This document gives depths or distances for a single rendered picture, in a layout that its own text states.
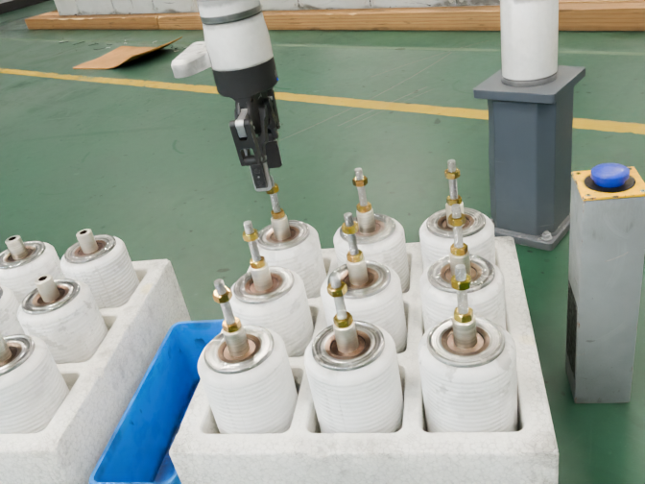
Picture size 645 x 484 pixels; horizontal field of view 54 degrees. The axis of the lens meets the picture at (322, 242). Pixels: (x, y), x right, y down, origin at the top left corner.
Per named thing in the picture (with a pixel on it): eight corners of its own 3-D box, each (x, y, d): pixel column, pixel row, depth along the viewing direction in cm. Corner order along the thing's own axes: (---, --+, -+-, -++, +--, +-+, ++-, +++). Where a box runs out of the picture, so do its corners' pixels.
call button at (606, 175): (586, 179, 74) (587, 163, 73) (623, 176, 73) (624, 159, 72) (594, 195, 71) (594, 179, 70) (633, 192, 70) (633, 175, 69)
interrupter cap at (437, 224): (444, 206, 87) (444, 203, 87) (495, 217, 82) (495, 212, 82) (416, 233, 82) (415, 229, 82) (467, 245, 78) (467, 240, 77)
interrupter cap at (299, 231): (246, 248, 87) (245, 244, 86) (275, 221, 92) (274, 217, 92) (292, 255, 83) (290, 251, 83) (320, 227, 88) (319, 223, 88)
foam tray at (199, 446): (277, 341, 108) (254, 253, 99) (514, 332, 100) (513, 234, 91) (210, 556, 75) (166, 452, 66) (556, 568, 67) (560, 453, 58)
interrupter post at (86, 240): (87, 247, 95) (80, 229, 93) (102, 246, 95) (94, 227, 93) (80, 255, 93) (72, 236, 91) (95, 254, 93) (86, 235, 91)
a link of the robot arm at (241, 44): (195, 59, 80) (181, 9, 77) (279, 46, 78) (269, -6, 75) (171, 81, 73) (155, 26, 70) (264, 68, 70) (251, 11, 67)
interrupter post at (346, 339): (332, 347, 66) (327, 322, 64) (351, 337, 66) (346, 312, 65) (345, 359, 64) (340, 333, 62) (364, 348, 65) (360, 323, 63)
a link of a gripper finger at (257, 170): (249, 148, 77) (257, 185, 80) (243, 157, 75) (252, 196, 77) (260, 147, 77) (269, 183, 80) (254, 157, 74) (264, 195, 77)
